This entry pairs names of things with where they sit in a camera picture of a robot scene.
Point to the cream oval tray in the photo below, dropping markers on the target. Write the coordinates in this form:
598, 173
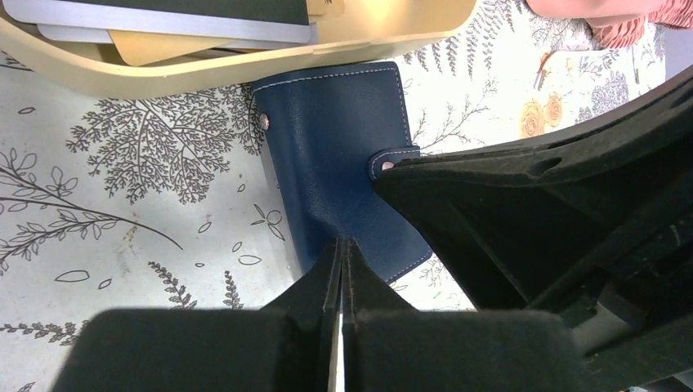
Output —
367, 30

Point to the pink cloth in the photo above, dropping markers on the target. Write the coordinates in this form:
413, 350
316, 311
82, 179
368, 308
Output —
618, 24

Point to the blue leather card holder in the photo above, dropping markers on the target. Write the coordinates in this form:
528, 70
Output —
331, 132

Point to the grey card in tray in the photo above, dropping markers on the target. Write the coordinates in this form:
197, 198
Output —
274, 21

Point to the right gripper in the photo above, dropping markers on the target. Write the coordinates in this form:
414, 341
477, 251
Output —
593, 221

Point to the floral table mat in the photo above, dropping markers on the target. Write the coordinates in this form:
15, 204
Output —
172, 202

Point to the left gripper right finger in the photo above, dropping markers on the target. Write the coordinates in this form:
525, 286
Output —
391, 346

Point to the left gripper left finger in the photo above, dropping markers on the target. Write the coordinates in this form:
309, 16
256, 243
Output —
286, 345

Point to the gold card in tray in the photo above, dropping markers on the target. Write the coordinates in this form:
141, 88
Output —
142, 48

